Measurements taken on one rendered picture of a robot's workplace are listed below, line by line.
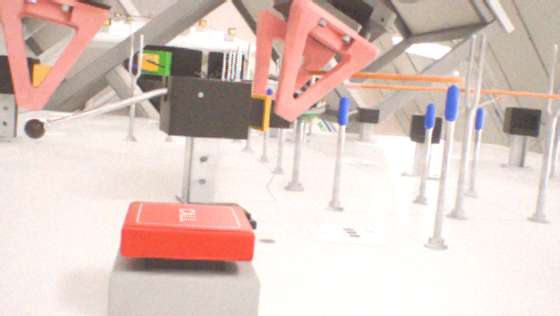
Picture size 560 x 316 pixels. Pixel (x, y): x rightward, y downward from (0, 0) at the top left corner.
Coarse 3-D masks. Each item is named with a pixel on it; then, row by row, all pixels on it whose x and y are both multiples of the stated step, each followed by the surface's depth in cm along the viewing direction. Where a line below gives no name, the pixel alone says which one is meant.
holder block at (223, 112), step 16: (176, 80) 43; (192, 80) 43; (208, 80) 43; (176, 96) 43; (192, 96) 43; (208, 96) 44; (224, 96) 44; (240, 96) 44; (160, 112) 46; (176, 112) 43; (192, 112) 43; (208, 112) 44; (224, 112) 44; (240, 112) 44; (160, 128) 46; (176, 128) 43; (192, 128) 43; (208, 128) 44; (224, 128) 44; (240, 128) 45
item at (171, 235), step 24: (144, 216) 25; (168, 216) 26; (192, 216) 26; (216, 216) 26; (240, 216) 27; (120, 240) 24; (144, 240) 24; (168, 240) 24; (192, 240) 24; (216, 240) 24; (240, 240) 24; (168, 264) 25; (192, 264) 25; (216, 264) 25
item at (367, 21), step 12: (336, 0) 46; (348, 0) 45; (360, 0) 44; (372, 0) 44; (360, 12) 46; (372, 12) 44; (384, 12) 44; (360, 24) 46; (372, 24) 45; (384, 24) 44
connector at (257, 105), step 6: (252, 102) 45; (258, 102) 46; (264, 102) 46; (252, 108) 45; (258, 108) 46; (270, 108) 46; (252, 114) 45; (258, 114) 46; (270, 114) 46; (276, 114) 46; (252, 120) 46; (258, 120) 46; (270, 120) 46; (276, 120) 46; (282, 120) 47; (258, 126) 46; (270, 126) 46; (276, 126) 46; (282, 126) 47; (288, 126) 47
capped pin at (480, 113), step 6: (480, 108) 61; (480, 114) 61; (480, 120) 61; (480, 126) 61; (474, 144) 62; (474, 150) 62; (474, 156) 62; (474, 162) 62; (474, 168) 62; (474, 174) 62; (474, 180) 62; (468, 192) 62; (474, 192) 62
